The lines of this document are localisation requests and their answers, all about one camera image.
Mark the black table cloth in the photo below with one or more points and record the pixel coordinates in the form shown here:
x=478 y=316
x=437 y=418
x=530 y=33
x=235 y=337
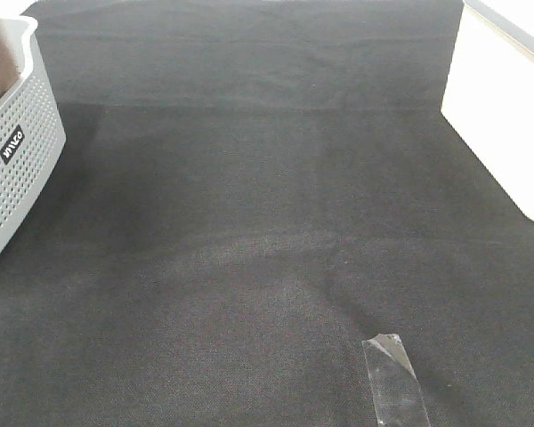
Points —
x=248 y=192

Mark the white plastic storage bin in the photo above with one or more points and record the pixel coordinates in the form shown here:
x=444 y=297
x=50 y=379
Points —
x=489 y=94

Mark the clear tape strip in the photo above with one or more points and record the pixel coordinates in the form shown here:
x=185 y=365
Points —
x=396 y=393

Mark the grey perforated laundry basket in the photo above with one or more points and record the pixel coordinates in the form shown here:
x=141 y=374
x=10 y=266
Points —
x=31 y=132

